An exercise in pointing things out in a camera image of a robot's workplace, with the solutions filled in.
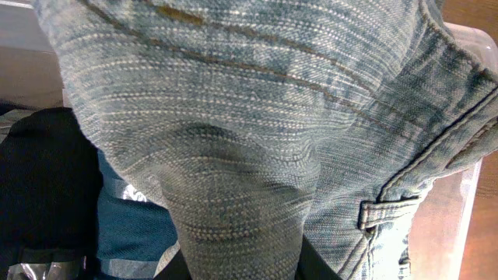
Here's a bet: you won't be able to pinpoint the clear plastic storage bin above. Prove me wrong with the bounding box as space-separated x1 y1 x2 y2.
1 1 482 279

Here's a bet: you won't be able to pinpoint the black taped garment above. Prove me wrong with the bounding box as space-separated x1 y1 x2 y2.
1 107 103 278

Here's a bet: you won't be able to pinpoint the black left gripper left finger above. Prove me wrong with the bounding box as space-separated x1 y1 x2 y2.
153 250 191 280

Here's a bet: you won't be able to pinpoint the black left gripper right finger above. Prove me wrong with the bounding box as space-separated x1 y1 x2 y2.
295 236 342 280

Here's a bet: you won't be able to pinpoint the light blue jeans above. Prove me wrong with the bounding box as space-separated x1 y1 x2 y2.
33 0 497 279

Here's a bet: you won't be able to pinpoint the teal taped garment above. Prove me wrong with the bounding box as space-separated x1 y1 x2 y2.
95 151 178 279

